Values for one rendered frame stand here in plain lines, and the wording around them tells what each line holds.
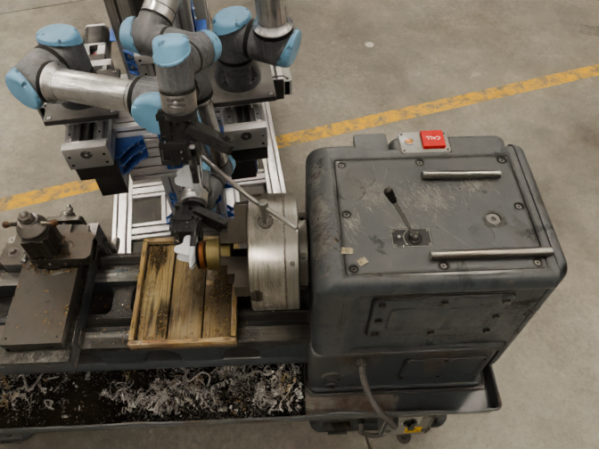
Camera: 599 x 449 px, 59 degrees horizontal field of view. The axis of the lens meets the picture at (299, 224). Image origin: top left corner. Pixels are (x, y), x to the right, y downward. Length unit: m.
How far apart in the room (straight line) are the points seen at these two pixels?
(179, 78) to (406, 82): 2.67
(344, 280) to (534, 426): 1.53
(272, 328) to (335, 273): 0.42
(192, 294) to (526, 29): 3.37
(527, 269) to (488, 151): 0.37
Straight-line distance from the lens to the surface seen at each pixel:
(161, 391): 1.87
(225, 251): 1.43
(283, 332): 1.58
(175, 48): 1.13
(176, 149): 1.21
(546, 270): 1.34
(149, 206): 2.74
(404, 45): 3.99
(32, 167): 3.44
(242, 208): 1.41
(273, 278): 1.31
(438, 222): 1.34
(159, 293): 1.66
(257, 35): 1.60
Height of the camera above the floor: 2.30
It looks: 54 degrees down
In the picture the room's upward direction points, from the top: straight up
